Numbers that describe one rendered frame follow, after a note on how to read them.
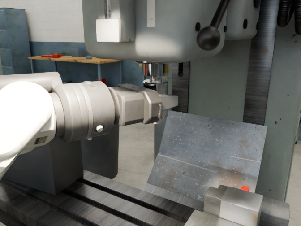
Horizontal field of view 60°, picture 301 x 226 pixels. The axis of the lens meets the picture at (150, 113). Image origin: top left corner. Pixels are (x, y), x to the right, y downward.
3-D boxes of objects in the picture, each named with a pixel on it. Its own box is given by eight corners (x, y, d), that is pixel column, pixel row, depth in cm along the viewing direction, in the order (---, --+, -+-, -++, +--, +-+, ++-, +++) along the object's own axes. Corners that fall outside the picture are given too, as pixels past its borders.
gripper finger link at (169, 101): (175, 108, 49) (148, 113, 46) (175, 91, 49) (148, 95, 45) (181, 110, 48) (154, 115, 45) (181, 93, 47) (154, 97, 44)
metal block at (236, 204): (254, 243, 43) (258, 211, 41) (218, 229, 46) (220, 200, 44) (259, 223, 47) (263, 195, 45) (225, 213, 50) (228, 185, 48)
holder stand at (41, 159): (55, 196, 69) (46, 124, 64) (-2, 178, 78) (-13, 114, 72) (84, 175, 80) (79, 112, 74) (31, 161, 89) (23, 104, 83)
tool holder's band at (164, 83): (173, 85, 49) (173, 80, 49) (159, 89, 45) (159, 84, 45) (152, 83, 51) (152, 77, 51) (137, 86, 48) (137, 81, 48)
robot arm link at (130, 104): (164, 81, 41) (93, 88, 34) (162, 138, 44) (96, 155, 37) (123, 72, 51) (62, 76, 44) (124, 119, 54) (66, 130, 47)
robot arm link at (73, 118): (96, 127, 36) (2, 145, 30) (76, 149, 44) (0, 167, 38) (73, 56, 39) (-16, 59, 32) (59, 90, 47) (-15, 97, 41)
